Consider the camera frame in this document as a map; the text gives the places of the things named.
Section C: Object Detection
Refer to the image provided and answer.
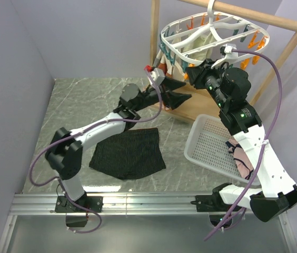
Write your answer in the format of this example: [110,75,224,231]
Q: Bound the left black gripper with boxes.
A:
[133,75,192,112]

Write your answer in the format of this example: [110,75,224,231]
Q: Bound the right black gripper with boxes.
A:
[185,59,229,109]

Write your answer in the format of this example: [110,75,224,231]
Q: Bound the white clip hanger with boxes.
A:
[159,7,270,66]

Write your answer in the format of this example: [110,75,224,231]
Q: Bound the black striped underwear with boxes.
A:
[89,128,166,180]

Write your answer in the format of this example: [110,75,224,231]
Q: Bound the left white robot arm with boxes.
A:
[45,77,192,212]

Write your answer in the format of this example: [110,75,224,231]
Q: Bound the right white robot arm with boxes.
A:
[186,60,297,222]

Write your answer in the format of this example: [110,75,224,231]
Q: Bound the rust brown underwear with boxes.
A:
[164,103,171,111]

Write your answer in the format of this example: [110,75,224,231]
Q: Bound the beige underwear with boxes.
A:
[153,35,189,82]

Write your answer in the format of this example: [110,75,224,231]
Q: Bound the pale green underwear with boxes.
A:
[183,32,216,62]

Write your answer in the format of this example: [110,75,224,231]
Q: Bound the pink navy underwear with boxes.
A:
[225,138,254,180]

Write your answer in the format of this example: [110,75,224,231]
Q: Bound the teal clothes peg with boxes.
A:
[166,52,177,66]

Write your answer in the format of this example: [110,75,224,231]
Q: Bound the white plastic basket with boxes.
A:
[184,114,248,183]

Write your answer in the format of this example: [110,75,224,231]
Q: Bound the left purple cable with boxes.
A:
[29,71,165,234]

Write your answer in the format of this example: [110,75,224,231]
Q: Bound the purple cable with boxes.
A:
[29,71,165,234]
[203,48,282,241]

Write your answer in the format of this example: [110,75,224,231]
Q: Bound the wooden drying rack frame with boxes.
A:
[150,1,297,122]

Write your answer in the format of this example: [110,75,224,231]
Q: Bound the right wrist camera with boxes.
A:
[211,44,239,69]

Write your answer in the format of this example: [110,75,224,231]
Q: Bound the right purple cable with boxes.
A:
[203,48,282,241]

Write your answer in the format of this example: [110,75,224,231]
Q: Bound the aluminium mounting rail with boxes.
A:
[8,192,225,217]

